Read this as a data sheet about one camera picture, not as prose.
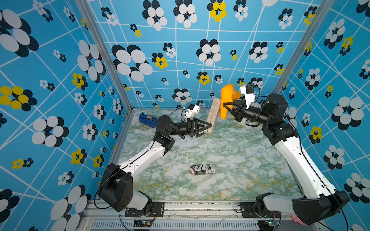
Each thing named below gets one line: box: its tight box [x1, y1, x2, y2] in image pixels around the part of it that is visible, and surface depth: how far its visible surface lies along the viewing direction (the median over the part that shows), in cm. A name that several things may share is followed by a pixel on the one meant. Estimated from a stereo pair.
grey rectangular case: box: [203, 97, 221, 136], surface depth 60 cm
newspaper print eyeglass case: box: [189, 163, 216, 176], surface depth 86 cm
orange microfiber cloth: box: [220, 83, 242, 120], surface depth 60 cm
